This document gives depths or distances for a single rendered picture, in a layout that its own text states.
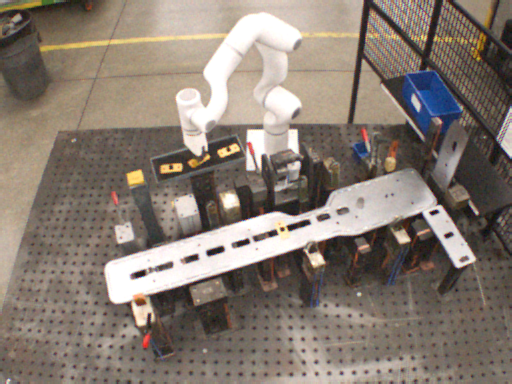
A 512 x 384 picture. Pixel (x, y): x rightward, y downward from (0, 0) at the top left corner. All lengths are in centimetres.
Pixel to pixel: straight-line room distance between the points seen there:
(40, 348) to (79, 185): 90
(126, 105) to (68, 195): 162
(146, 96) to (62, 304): 229
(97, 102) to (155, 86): 51
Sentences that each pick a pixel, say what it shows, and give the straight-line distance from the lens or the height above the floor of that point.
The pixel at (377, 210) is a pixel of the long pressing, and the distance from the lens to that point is 201.
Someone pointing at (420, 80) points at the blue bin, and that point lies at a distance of 249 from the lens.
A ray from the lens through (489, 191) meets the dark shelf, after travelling 220.
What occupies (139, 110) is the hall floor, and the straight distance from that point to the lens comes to 400.
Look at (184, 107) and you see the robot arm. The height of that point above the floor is 148.
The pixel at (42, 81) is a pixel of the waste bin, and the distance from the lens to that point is 452.
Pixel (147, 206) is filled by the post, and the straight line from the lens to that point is 206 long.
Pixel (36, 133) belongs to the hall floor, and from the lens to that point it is 417.
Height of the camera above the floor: 260
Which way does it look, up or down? 53 degrees down
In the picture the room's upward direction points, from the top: 3 degrees counter-clockwise
